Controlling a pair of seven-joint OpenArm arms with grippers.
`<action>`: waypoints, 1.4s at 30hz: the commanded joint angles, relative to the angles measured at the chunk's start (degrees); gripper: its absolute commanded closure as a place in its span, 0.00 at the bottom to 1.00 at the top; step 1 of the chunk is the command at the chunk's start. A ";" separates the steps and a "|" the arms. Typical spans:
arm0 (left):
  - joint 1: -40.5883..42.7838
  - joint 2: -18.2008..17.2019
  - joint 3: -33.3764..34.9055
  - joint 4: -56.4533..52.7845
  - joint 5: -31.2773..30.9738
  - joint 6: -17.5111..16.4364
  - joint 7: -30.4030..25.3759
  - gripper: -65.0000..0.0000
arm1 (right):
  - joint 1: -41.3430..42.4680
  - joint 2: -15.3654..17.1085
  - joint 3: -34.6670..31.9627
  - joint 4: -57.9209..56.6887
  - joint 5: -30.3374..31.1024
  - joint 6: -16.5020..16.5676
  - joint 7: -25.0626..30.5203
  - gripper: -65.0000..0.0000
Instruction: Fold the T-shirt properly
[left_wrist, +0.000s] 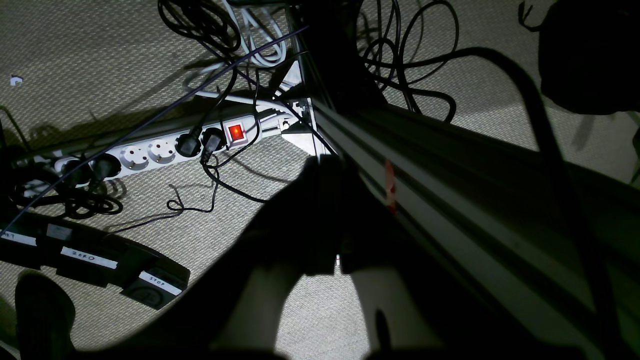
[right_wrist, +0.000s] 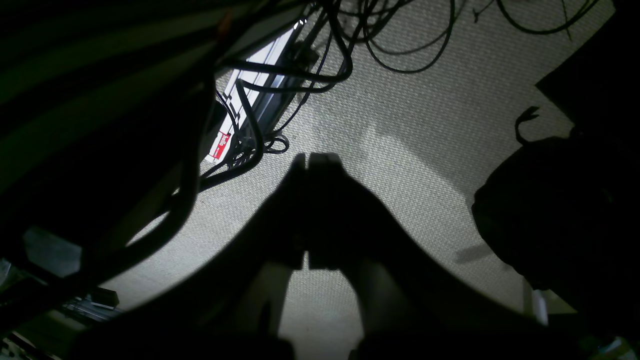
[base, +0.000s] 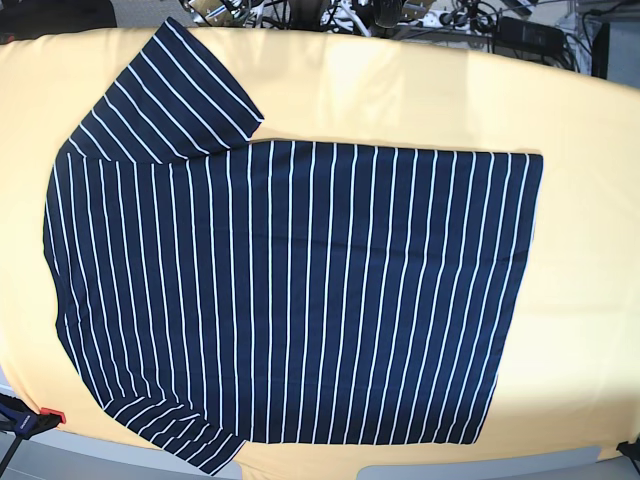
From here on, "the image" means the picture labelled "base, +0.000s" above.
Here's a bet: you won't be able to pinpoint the navy white striped T-shirt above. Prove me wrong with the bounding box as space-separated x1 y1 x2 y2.
43 19 544 474

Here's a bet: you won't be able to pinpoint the white power strip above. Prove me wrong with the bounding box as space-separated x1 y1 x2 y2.
319 3 454 31

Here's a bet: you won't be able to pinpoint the black power adapter box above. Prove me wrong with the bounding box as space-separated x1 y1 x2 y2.
493 17 565 56

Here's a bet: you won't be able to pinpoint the blue red bar clamp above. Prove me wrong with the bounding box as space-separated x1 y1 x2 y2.
0 394 66 439

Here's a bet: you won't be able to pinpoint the black clamp right corner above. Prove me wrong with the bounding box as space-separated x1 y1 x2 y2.
616 439 640 462

